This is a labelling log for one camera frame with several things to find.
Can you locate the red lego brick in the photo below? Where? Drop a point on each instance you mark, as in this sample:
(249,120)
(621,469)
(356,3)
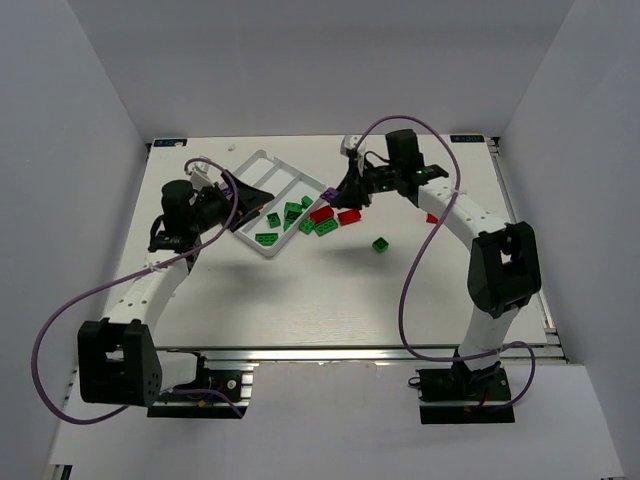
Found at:
(348,217)
(322,214)

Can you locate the purple arched lego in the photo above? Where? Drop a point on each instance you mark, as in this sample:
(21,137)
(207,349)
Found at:
(329,194)

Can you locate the green lego brick by tray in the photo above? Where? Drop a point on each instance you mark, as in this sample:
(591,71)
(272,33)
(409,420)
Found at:
(306,226)

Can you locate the green rounded lego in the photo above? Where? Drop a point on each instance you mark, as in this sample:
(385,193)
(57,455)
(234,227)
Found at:
(293,207)

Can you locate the green lego two-by-two brick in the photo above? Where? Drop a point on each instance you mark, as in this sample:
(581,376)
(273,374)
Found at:
(291,215)

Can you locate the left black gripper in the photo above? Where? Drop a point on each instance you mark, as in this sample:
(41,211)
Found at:
(230,201)

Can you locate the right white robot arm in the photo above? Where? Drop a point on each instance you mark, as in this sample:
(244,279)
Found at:
(503,272)

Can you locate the small green lego in tray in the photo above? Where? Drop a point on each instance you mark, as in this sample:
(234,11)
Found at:
(307,201)

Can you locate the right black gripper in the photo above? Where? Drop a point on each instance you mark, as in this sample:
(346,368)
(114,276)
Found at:
(360,183)

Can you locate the red lego brick upper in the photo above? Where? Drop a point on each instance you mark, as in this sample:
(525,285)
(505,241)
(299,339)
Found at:
(322,214)

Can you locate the blue label sticker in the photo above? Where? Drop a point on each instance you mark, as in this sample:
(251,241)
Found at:
(467,138)
(169,142)

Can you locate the green L-shaped lego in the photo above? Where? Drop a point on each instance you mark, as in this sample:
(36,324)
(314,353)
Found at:
(266,239)

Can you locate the green long lego brick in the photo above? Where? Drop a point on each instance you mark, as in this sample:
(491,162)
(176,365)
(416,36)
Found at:
(326,227)

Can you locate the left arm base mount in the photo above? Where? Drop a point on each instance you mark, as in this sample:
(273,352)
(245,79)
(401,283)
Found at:
(195,387)

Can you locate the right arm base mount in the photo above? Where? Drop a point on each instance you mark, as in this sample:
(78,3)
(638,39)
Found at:
(446,401)

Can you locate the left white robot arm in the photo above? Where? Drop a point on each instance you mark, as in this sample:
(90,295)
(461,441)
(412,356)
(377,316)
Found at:
(118,360)

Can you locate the red lego brick right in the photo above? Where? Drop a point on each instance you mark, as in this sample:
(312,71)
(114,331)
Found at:
(348,217)

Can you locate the right blue label sticker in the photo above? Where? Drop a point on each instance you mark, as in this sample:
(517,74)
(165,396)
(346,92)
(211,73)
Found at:
(467,138)

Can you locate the green lego square brick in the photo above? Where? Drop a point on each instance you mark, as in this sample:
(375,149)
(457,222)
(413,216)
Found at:
(273,220)

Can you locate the aluminium table frame rail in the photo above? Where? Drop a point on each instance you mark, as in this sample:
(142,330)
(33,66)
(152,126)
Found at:
(543,353)

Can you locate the left blue label sticker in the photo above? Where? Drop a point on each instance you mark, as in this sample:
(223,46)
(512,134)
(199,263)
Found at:
(169,142)

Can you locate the white divided tray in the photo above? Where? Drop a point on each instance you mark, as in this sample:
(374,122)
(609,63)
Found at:
(287,184)

